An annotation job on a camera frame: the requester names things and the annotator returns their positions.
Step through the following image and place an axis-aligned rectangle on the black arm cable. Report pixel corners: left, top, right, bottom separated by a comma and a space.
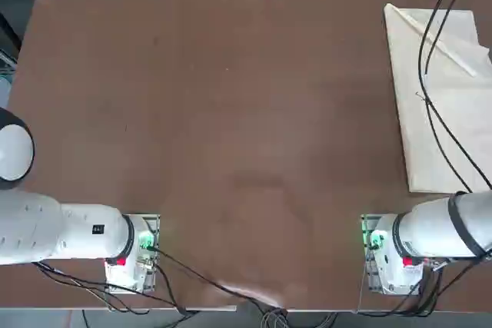
417, 0, 474, 193
424, 0, 492, 191

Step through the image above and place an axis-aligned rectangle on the cream tablecloth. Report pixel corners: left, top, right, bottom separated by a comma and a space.
383, 3, 492, 194

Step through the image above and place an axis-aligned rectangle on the black base cable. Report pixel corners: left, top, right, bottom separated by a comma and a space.
151, 247, 288, 310

